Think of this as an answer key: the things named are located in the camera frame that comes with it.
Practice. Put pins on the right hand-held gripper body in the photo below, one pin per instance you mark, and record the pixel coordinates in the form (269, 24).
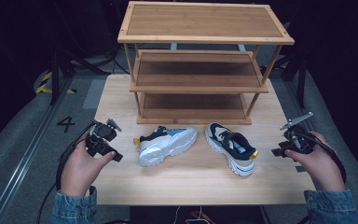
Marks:
(301, 141)

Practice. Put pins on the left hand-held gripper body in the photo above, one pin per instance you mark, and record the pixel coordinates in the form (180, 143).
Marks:
(104, 132)

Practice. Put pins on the white and navy sneaker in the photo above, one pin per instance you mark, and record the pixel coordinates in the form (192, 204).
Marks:
(167, 144)
(230, 146)

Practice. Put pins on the three-tier wooden shoe rack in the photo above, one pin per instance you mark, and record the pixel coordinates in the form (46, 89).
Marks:
(199, 21)

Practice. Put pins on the person's right hand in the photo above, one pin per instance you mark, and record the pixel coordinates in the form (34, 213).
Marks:
(321, 166)

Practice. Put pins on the person's left hand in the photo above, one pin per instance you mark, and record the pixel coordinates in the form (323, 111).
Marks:
(79, 171)

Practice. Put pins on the small black tape piece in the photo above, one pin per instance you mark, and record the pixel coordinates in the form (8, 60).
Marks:
(300, 169)

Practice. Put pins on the grey floor tape patch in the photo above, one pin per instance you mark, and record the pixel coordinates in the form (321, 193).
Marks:
(93, 93)

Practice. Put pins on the black metal stand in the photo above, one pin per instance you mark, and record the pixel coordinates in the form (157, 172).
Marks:
(55, 77)
(301, 81)

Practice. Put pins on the yellow and black hazard tape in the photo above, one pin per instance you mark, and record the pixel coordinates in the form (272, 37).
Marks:
(42, 89)

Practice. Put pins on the metal floor rail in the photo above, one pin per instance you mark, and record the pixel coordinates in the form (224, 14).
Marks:
(21, 161)

